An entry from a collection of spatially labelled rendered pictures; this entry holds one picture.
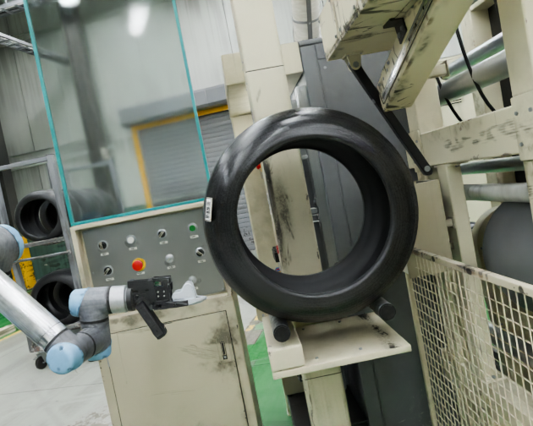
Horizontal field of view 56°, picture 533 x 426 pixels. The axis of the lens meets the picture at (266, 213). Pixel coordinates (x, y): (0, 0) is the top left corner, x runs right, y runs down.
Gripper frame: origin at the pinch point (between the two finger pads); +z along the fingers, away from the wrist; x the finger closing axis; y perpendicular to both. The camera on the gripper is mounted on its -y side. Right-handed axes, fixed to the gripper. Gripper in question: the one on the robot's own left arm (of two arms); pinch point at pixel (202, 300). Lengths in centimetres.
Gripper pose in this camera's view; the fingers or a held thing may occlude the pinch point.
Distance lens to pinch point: 141.8
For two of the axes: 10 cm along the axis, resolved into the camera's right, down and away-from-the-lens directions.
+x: -0.5, -0.4, 10.0
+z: 10.0, -0.7, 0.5
